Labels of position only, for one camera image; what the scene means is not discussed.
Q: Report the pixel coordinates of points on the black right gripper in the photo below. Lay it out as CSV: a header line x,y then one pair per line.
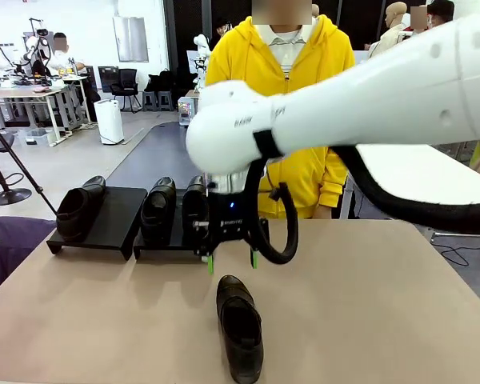
x,y
228,218

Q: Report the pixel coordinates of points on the black shiny leather shoe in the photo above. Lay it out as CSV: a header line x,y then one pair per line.
x,y
157,212
194,208

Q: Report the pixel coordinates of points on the black leather loafer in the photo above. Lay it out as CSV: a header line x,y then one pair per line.
x,y
240,332
78,212

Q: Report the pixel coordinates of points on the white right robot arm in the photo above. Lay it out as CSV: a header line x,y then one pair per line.
x,y
344,92

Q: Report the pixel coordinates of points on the person's left forearm yellow sleeve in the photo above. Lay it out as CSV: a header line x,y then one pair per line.
x,y
332,180

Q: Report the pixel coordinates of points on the black metal shoe stand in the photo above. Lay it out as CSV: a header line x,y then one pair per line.
x,y
112,224
164,251

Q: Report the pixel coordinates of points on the purple cloth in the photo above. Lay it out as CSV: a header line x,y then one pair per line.
x,y
12,248

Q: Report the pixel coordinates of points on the black round-base stool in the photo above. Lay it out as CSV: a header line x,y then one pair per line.
x,y
4,196

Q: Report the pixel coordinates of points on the clear plastic storage bin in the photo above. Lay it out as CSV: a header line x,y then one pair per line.
x,y
36,137

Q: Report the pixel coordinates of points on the light wooden work desk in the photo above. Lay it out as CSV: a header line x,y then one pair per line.
x,y
24,93

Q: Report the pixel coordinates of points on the white air purifier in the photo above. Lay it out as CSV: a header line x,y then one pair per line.
x,y
109,122

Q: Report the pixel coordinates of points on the grey plastic stool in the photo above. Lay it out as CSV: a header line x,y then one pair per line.
x,y
149,100
163,100

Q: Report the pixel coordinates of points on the black bag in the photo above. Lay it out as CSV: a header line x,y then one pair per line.
x,y
158,82

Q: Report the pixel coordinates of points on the seated person in white shirt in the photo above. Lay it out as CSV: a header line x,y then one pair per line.
x,y
64,60

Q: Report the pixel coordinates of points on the person in yellow hoodie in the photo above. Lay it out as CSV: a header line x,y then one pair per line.
x,y
240,60

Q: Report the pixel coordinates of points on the small white background robot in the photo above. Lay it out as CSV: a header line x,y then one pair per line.
x,y
201,60

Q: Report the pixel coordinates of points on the black office chair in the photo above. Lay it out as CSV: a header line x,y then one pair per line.
x,y
126,86

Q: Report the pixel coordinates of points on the mannequin in beige jacket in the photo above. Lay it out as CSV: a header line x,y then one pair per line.
x,y
389,36

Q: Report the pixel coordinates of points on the black camera tripod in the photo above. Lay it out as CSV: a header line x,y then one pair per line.
x,y
20,168

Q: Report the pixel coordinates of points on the grey wall panel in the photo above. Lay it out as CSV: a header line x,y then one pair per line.
x,y
130,40

